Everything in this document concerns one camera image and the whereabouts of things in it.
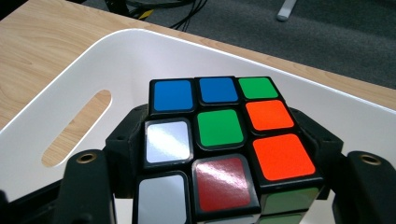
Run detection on black floor cables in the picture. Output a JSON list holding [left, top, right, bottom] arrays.
[[104, 0, 210, 33]]

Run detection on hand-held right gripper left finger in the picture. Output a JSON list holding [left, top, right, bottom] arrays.
[[105, 104, 150, 200]]

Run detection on white metal stand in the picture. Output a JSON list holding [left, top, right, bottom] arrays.
[[276, 0, 299, 22]]

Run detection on white plastic bin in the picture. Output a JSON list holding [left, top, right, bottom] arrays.
[[0, 27, 396, 224]]

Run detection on multicoloured puzzle cube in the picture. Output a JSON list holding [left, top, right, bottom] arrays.
[[132, 75, 325, 224]]

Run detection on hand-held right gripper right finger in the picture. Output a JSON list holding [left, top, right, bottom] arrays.
[[289, 106, 345, 201]]

